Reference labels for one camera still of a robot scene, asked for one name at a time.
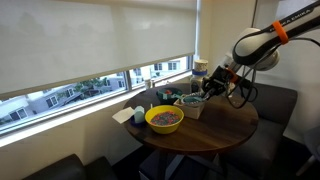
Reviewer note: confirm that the light wooden box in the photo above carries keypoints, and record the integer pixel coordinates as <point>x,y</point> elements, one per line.
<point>190,110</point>

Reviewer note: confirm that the patterned paper plate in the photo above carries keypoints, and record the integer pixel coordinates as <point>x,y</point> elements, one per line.
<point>193,100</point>

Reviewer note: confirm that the patterned paper cup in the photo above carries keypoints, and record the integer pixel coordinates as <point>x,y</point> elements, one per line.
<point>200,64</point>

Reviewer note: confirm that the metal table base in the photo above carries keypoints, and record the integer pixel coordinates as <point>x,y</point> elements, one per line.
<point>186,163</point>

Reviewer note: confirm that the white chair leg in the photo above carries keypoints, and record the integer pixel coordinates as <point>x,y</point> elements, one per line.
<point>308,163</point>

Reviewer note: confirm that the white paper napkin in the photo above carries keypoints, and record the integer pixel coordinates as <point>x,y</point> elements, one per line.
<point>122,115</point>

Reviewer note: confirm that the dark teal bowl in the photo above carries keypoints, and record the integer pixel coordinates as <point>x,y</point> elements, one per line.
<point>166,95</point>

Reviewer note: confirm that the teal plastic spoon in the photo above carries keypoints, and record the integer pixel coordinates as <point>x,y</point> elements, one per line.
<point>176,96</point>

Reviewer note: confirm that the grey upholstered armchair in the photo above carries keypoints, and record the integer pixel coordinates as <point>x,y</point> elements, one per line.
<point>266,133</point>

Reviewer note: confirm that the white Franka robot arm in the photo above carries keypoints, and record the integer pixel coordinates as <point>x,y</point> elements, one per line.
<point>266,40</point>

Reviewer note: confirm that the white roller window blind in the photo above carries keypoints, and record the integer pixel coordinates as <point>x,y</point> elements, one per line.
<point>93,40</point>

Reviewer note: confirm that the yellow bowl with candy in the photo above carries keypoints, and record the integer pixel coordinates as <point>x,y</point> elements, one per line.
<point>164,119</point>

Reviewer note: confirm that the dark leather chair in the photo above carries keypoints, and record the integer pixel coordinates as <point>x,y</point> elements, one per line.
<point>70,168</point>

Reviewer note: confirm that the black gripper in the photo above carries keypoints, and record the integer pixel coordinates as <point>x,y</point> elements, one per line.
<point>218,79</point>

